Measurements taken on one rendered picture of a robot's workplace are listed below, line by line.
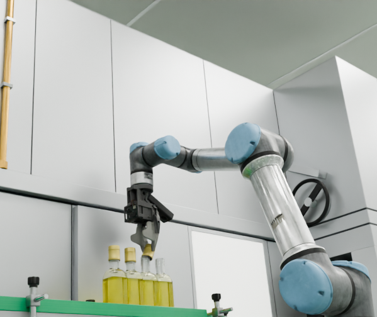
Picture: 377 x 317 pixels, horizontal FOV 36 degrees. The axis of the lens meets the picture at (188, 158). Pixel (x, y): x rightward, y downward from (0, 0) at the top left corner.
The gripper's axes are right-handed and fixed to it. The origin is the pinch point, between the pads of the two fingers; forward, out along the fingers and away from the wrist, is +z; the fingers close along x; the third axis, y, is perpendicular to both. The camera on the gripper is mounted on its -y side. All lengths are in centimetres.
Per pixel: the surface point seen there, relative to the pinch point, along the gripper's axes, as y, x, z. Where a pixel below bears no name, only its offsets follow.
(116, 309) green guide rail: 24.0, 13.5, 22.0
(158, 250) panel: -13.3, -11.5, -3.7
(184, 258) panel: -25.0, -11.3, -2.1
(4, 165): 44, -13, -23
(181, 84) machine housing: -34, -14, -78
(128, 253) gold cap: 9.6, 0.9, 2.8
